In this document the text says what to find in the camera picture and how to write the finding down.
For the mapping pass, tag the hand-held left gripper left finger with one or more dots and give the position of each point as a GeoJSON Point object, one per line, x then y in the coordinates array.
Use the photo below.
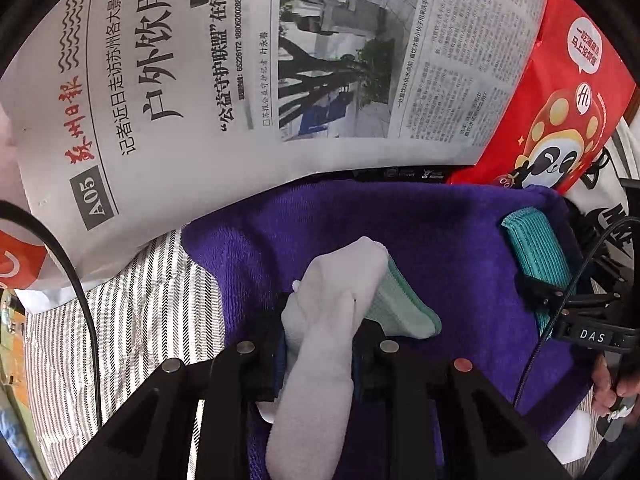
{"type": "Point", "coordinates": [277, 360]}

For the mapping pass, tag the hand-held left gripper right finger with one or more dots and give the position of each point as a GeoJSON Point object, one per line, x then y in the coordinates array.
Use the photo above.
{"type": "Point", "coordinates": [358, 362]}

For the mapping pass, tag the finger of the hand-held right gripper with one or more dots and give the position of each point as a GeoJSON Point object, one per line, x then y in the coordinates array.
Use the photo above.
{"type": "Point", "coordinates": [537, 290]}
{"type": "Point", "coordinates": [582, 240]}

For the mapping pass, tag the teal ribbed cloth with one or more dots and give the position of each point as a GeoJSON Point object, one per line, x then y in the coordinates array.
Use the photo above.
{"type": "Point", "coordinates": [535, 250]}

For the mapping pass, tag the white sock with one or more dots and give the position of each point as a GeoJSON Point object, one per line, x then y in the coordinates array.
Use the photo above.
{"type": "Point", "coordinates": [325, 320]}

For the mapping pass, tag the mint green sock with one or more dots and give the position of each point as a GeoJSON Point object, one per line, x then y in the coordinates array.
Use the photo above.
{"type": "Point", "coordinates": [400, 310]}

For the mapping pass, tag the person's right hand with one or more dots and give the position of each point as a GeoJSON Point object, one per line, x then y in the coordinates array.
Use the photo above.
{"type": "Point", "coordinates": [605, 385]}

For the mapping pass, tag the white black printed tote bag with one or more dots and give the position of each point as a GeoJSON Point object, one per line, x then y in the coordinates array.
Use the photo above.
{"type": "Point", "coordinates": [607, 195]}

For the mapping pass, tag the purple towel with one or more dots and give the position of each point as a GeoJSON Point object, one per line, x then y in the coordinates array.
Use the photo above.
{"type": "Point", "coordinates": [425, 235]}

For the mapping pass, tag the striped bedsheet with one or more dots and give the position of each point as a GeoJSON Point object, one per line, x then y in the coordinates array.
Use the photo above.
{"type": "Point", "coordinates": [150, 310]}

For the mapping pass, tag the red paper bag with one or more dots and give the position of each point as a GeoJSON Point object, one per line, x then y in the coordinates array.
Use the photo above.
{"type": "Point", "coordinates": [540, 85]}

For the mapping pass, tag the newspaper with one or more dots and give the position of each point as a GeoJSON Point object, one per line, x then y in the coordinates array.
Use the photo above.
{"type": "Point", "coordinates": [200, 110]}

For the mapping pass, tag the wooden side table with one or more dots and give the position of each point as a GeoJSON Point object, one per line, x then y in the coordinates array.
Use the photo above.
{"type": "Point", "coordinates": [10, 320]}

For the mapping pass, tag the white plastic shopping bag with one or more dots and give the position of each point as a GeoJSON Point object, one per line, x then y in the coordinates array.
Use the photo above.
{"type": "Point", "coordinates": [20, 260]}

